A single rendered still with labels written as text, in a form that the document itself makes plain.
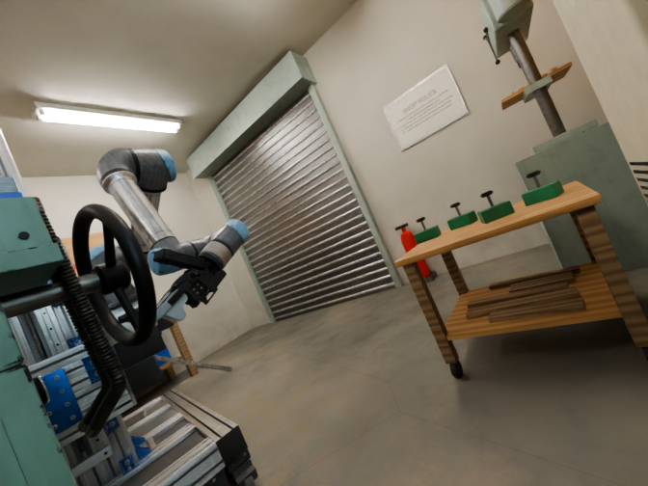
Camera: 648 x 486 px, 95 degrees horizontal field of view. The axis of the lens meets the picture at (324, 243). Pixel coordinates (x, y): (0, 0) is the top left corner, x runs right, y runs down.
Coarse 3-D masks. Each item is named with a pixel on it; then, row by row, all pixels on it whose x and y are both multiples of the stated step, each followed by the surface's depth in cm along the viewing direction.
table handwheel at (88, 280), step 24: (96, 216) 52; (120, 216) 52; (72, 240) 62; (120, 240) 50; (120, 264) 58; (144, 264) 50; (48, 288) 50; (96, 288) 55; (120, 288) 57; (144, 288) 50; (24, 312) 48; (96, 312) 64; (144, 312) 51; (120, 336) 60; (144, 336) 54
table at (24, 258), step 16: (0, 256) 41; (16, 256) 42; (32, 256) 44; (48, 256) 45; (0, 272) 41; (16, 272) 43; (32, 272) 46; (48, 272) 49; (0, 288) 47; (16, 288) 50
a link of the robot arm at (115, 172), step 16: (112, 160) 89; (128, 160) 93; (112, 176) 87; (128, 176) 90; (112, 192) 87; (128, 192) 86; (128, 208) 85; (144, 208) 85; (144, 224) 83; (160, 224) 84; (144, 240) 83; (160, 240) 81; (176, 240) 84; (160, 272) 79
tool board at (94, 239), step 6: (90, 234) 346; (96, 234) 351; (102, 234) 356; (66, 240) 327; (90, 240) 344; (96, 240) 349; (102, 240) 354; (66, 246) 325; (90, 246) 342; (72, 252) 328; (72, 258) 326
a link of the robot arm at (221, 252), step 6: (210, 246) 80; (216, 246) 80; (222, 246) 81; (204, 252) 79; (210, 252) 79; (216, 252) 79; (222, 252) 80; (228, 252) 82; (222, 258) 80; (228, 258) 82; (222, 264) 81
